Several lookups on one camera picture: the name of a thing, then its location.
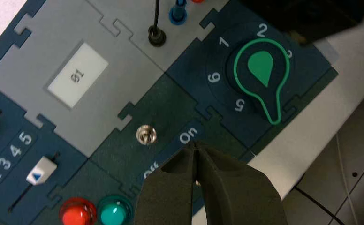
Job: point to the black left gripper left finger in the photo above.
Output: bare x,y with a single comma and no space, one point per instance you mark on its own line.
169,198

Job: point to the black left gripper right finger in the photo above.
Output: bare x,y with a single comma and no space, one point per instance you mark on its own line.
238,198

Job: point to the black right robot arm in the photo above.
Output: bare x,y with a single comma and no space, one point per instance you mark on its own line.
309,15

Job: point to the green round push button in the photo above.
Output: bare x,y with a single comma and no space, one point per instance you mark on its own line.
115,212

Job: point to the red round push button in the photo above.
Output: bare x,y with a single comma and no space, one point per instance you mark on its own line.
76,214

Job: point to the dark teal grey control box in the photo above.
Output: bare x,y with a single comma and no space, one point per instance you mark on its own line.
169,102

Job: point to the green outlined rotary knob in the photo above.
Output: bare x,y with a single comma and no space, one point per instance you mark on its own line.
262,77

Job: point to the white slider knob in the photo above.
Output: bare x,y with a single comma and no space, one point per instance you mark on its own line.
43,167

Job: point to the white display label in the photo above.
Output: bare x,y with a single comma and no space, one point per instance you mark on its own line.
78,75

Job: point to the metal toggle switch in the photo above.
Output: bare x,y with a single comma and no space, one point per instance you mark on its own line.
146,135

